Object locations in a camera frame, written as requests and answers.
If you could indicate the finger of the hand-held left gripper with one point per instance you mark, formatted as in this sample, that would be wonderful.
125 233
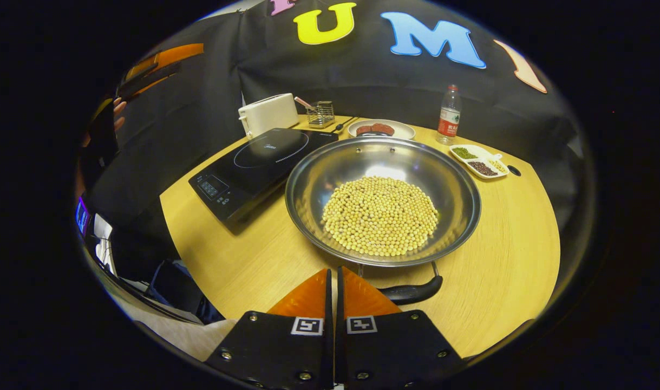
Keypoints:
172 54
151 78

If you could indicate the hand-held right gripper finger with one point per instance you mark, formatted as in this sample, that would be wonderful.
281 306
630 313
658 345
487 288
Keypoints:
340 292
328 292

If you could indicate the black induction cooktop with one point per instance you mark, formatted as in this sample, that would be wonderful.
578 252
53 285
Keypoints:
254 162

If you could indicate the lit monitor screen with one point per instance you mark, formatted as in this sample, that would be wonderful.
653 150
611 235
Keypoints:
82 216

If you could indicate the pile of soybeans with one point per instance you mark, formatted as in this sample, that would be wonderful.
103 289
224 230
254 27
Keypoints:
378 216

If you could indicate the white toaster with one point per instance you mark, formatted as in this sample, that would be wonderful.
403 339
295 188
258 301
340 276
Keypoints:
267 114

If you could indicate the pink checked stick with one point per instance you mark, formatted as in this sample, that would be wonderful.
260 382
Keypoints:
304 103

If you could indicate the dark bag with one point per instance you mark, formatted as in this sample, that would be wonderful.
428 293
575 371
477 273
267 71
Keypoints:
178 287

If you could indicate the brown meat patty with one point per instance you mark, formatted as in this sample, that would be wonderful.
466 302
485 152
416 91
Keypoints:
384 128
364 130

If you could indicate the white round plate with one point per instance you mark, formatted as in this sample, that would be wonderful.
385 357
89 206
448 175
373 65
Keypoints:
403 130

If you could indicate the white divided dish with beans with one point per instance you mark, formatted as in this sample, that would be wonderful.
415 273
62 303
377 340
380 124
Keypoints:
478 160

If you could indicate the plastic water bottle red label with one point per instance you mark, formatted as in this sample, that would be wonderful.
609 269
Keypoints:
449 119

